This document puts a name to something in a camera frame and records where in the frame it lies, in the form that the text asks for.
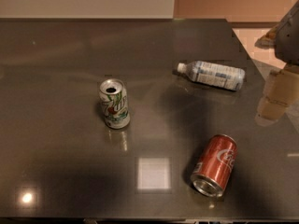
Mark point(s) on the clear plastic water bottle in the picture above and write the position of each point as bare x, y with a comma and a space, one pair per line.
212, 74

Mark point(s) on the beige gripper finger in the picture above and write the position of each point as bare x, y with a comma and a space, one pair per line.
281, 90
268, 41

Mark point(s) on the red coke can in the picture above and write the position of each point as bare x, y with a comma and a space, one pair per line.
211, 173

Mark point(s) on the white green 7up can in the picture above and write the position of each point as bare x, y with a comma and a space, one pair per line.
114, 103

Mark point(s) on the grey robot gripper body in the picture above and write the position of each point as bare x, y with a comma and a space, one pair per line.
289, 37

